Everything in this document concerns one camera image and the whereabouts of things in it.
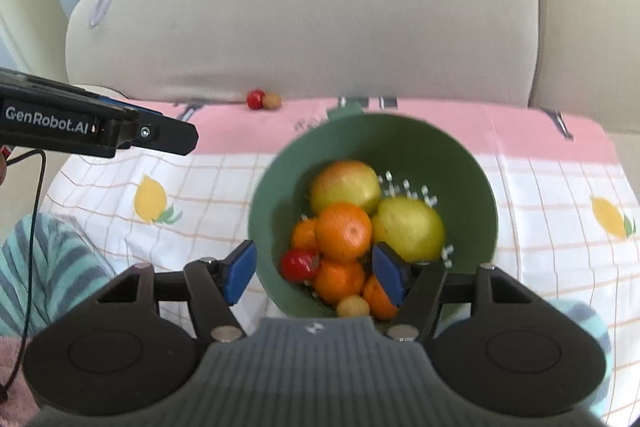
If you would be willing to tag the green colander bowl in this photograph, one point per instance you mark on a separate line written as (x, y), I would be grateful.
(409, 150)

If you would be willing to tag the yellow-green pear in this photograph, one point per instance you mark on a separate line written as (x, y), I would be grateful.
(413, 229)

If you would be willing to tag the striped teal clothing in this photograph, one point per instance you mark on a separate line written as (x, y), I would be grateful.
(46, 270)

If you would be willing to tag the red cherry tomato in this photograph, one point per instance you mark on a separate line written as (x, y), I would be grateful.
(255, 99)
(299, 266)

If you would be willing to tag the pink and white tablecloth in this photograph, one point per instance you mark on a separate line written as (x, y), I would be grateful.
(568, 217)

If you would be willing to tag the small brown longan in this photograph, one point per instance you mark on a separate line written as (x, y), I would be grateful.
(353, 306)

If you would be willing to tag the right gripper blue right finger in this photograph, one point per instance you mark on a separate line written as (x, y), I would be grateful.
(415, 290)

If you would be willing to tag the red cherry tomato back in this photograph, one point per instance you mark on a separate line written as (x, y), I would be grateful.
(255, 99)

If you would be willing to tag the beige sofa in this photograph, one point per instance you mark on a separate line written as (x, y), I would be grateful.
(575, 56)

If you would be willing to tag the orange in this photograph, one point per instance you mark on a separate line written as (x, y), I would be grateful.
(380, 306)
(343, 232)
(304, 237)
(336, 280)

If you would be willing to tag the small brown fruit by sofa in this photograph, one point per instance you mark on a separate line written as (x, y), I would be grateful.
(271, 101)

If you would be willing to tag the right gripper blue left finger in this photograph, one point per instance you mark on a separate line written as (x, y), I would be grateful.
(214, 287)

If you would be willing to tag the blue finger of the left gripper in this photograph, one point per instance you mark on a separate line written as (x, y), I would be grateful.
(154, 130)

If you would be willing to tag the red cherry tomato front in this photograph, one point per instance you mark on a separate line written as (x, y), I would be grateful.
(299, 266)

